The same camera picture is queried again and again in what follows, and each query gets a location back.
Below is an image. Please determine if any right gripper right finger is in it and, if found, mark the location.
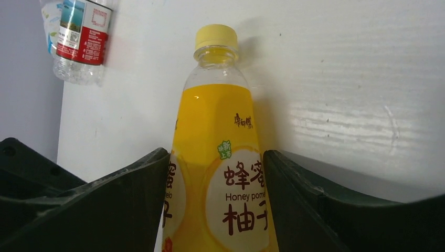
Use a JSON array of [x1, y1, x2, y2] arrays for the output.
[[263, 150, 444, 251]]

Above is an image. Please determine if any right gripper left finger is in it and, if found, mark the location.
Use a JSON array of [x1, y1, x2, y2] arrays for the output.
[[1, 148, 169, 251]]

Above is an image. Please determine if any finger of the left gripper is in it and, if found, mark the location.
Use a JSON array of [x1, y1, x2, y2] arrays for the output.
[[1, 138, 86, 237]]

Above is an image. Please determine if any yellow juice bottle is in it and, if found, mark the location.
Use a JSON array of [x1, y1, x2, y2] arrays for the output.
[[162, 24, 272, 251]]

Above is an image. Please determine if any red cap bottle blue-red label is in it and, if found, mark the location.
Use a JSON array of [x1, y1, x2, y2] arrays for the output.
[[53, 0, 115, 85]]

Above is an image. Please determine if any clear bottle white blue label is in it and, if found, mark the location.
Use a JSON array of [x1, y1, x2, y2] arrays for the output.
[[39, 0, 63, 58]]

